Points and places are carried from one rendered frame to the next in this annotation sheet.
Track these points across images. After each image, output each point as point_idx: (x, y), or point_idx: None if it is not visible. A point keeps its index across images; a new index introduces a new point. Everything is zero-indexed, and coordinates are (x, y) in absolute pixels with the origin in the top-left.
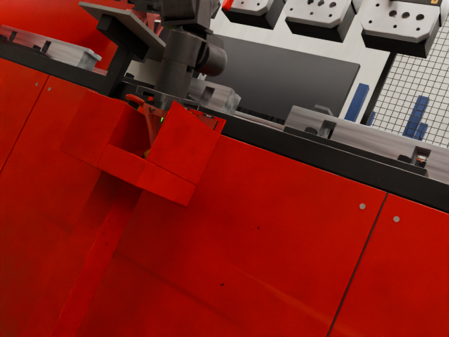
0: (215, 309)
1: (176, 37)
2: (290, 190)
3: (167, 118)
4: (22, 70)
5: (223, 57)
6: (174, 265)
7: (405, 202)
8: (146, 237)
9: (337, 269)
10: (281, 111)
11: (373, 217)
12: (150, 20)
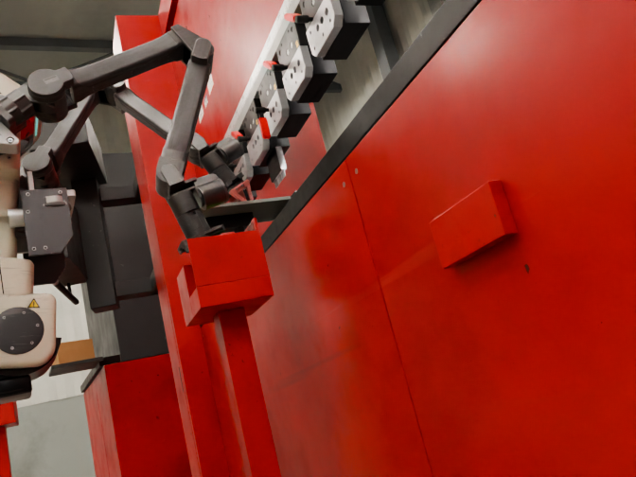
0: (346, 349)
1: (169, 203)
2: (322, 220)
3: (189, 253)
4: None
5: (218, 184)
6: (322, 344)
7: (352, 153)
8: (306, 342)
9: (361, 243)
10: None
11: (350, 185)
12: (234, 195)
